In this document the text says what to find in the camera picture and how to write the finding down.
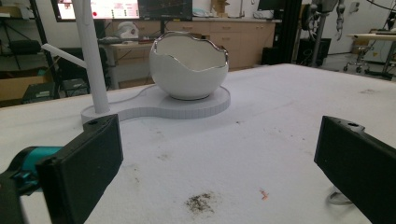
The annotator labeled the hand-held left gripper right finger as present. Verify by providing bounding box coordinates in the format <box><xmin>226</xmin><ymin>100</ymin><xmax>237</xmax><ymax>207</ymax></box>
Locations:
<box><xmin>313</xmin><ymin>115</ymin><xmax>396</xmax><ymax>224</ymax></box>

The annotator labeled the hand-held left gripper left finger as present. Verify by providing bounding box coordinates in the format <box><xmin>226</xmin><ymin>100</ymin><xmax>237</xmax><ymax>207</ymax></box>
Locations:
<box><xmin>35</xmin><ymin>113</ymin><xmax>124</xmax><ymax>224</ymax></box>

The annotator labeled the brown cardboard box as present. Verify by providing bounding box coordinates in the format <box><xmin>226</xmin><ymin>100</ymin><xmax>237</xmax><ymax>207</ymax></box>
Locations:
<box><xmin>0</xmin><ymin>76</ymin><xmax>51</xmax><ymax>103</ymax></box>

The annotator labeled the metal stool on wheels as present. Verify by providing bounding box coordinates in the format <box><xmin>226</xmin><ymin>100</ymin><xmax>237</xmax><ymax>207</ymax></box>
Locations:
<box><xmin>343</xmin><ymin>46</ymin><xmax>375</xmax><ymax>75</ymax></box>

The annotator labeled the white tree-shaped stand with base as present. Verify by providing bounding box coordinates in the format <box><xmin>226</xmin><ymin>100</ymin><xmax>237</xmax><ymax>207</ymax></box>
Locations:
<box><xmin>40</xmin><ymin>0</ymin><xmax>232</xmax><ymax>126</ymax></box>

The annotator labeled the black box on floor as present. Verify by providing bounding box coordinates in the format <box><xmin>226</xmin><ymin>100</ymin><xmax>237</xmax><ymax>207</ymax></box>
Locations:
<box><xmin>296</xmin><ymin>37</ymin><xmax>332</xmax><ymax>67</ymax></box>

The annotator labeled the light wooden desk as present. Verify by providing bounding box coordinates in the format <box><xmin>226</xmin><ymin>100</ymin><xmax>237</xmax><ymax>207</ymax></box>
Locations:
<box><xmin>98</xmin><ymin>40</ymin><xmax>155</xmax><ymax>91</ymax></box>

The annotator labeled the black metal shelf rack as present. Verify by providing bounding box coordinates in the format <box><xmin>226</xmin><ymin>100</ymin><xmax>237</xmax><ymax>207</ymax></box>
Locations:
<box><xmin>0</xmin><ymin>0</ymin><xmax>61</xmax><ymax>101</ymax></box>

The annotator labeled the light wooden side table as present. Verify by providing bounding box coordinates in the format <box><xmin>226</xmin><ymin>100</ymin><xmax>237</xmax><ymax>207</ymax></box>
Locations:
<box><xmin>346</xmin><ymin>30</ymin><xmax>396</xmax><ymax>80</ymax></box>

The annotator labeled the dark keyboard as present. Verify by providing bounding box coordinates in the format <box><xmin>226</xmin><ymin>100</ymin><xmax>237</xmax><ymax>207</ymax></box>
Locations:
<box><xmin>97</xmin><ymin>36</ymin><xmax>126</xmax><ymax>45</ymax></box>

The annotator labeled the white eggshell bowl silver rim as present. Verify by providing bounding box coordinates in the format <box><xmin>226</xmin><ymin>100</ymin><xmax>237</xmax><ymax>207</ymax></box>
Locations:
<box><xmin>148</xmin><ymin>31</ymin><xmax>230</xmax><ymax>102</ymax></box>

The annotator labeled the white rounded helmet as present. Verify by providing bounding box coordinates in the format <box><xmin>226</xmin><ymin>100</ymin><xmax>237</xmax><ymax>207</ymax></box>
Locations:
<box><xmin>115</xmin><ymin>21</ymin><xmax>140</xmax><ymax>40</ymax></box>

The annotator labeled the grey robot on stand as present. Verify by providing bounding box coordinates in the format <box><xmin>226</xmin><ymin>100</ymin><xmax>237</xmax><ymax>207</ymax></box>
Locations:
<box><xmin>301</xmin><ymin>0</ymin><xmax>347</xmax><ymax>67</ymax></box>

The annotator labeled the monitor with bright screen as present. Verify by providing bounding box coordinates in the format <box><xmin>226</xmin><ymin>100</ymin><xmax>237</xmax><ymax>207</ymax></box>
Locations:
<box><xmin>50</xmin><ymin>0</ymin><xmax>141</xmax><ymax>23</ymax></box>

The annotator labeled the wooden cabinet with drawers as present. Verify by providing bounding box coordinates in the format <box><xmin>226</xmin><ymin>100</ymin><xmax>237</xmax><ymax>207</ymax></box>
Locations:
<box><xmin>111</xmin><ymin>18</ymin><xmax>277</xmax><ymax>71</ymax></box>

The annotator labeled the monitor with dark screen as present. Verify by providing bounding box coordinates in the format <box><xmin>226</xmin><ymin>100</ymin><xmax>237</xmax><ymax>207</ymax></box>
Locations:
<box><xmin>137</xmin><ymin>0</ymin><xmax>193</xmax><ymax>22</ymax></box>

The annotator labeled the black metal post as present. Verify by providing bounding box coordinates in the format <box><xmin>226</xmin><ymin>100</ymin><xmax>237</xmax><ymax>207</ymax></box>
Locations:
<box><xmin>275</xmin><ymin>0</ymin><xmax>304</xmax><ymax>65</ymax></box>

